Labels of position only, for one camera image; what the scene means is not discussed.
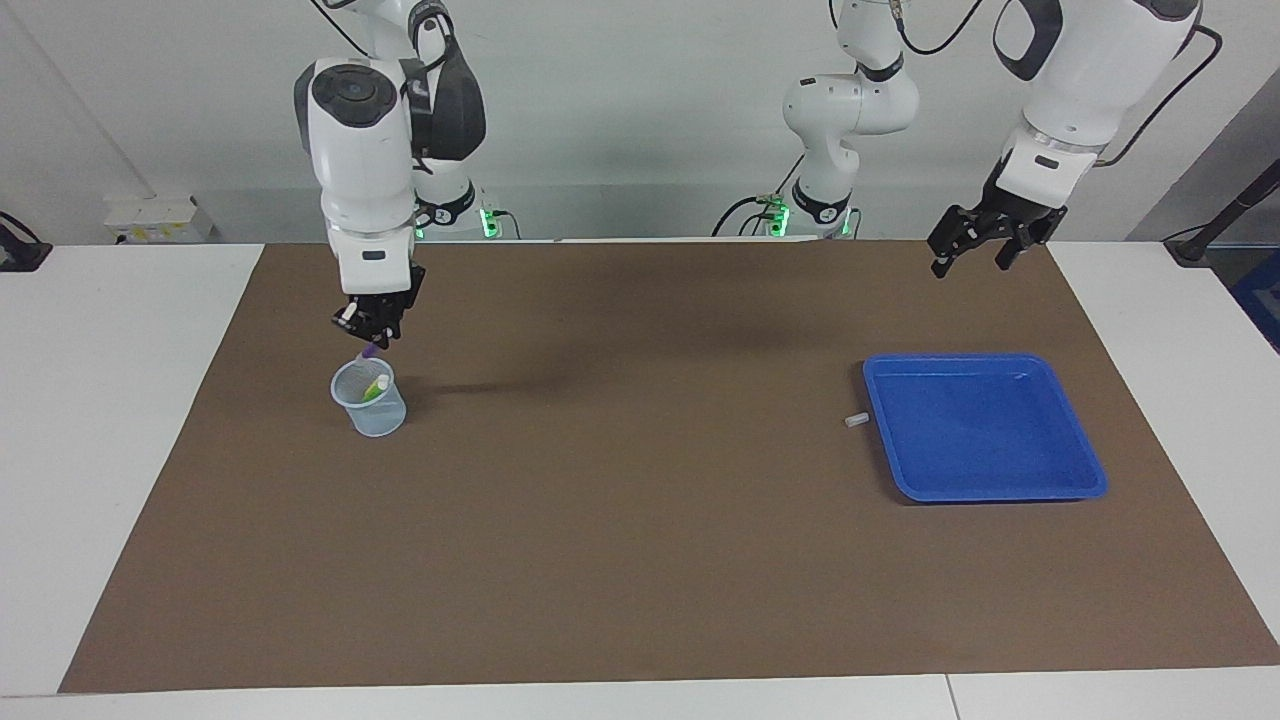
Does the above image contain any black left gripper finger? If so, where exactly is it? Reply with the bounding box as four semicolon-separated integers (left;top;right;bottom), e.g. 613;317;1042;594
995;228;1043;272
927;205;979;280

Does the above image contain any translucent plastic cup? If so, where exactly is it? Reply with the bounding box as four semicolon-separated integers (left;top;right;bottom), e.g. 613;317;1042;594
330;357;408;438

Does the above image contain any blue plastic tray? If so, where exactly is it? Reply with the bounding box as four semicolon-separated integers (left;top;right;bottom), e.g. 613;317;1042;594
862;352;1109;504

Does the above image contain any black stand pole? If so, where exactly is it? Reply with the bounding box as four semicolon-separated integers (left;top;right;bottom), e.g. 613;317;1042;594
1165;155;1280;266

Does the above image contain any blue box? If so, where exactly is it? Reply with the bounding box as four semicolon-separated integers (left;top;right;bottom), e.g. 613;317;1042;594
1228;250;1280;353

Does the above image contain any brown table mat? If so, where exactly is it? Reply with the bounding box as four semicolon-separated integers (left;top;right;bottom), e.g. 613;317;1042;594
58;238;1280;694

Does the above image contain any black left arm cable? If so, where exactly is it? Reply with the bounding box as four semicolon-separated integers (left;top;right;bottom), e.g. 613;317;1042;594
893;0;1225;169

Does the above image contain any black base cable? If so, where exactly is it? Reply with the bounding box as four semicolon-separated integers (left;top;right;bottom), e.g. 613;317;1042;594
712;150;806;238

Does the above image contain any black clamp mount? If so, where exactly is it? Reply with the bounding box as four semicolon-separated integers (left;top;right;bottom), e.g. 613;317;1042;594
0;212;53;273

